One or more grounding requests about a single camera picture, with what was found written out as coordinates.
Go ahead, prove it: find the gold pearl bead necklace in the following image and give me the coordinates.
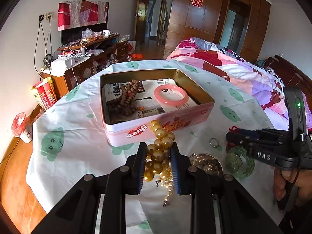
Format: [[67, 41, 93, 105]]
[[143, 119, 176, 182]]

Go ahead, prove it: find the green jade bracelet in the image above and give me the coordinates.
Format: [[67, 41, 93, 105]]
[[224, 146, 255, 179]]

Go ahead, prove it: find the red tassel pendant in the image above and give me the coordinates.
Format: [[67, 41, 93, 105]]
[[229, 126, 239, 134]]

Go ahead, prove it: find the right hand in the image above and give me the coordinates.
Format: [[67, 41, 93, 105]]
[[270, 166, 312, 207]]

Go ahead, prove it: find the brown wooden bead mala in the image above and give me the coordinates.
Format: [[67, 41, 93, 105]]
[[106, 79, 141, 117]]

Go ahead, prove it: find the pink Genji tin box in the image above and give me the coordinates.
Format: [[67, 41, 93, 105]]
[[100, 68, 215, 147]]

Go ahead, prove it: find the pink jade bangle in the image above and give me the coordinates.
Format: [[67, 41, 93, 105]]
[[154, 85, 189, 107]]

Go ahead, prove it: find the wooden bed headboard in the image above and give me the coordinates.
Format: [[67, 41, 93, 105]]
[[264, 55, 311, 99]]

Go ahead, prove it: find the pink patchwork quilt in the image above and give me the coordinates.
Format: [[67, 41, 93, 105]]
[[166, 36, 312, 131]]

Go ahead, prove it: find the orange item on floor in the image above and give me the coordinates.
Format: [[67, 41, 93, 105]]
[[131, 53, 144, 60]]

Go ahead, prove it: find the red yellow gift box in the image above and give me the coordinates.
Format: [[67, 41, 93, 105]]
[[31, 77, 57, 111]]

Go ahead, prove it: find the wooden TV cabinet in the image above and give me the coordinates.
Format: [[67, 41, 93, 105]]
[[41, 34, 128, 99]]

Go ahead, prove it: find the red net covered cup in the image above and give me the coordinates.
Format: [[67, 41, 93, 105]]
[[11, 113, 32, 143]]

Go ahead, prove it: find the white box on cabinet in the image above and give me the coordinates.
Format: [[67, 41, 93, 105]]
[[51, 56, 76, 71]]

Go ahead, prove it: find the wooden wardrobe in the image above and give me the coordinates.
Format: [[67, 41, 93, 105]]
[[164, 0, 271, 63]]

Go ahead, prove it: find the wooden room door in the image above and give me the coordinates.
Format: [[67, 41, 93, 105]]
[[134, 0, 149, 46]]

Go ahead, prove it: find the white mug on cabinet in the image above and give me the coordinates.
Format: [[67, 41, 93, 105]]
[[103, 30, 111, 37]]

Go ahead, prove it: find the black television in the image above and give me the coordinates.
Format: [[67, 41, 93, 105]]
[[61, 2, 110, 46]]

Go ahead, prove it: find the red double happiness sticker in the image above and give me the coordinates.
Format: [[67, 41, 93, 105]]
[[190, 0, 204, 8]]

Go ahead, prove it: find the red white patchwork cloth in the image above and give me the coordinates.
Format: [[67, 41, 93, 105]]
[[58, 0, 109, 32]]

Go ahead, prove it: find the black hanging cable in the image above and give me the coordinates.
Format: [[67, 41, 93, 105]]
[[33, 19, 54, 79]]

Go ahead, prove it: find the wall power socket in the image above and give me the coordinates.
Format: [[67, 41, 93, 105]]
[[39, 12, 52, 21]]

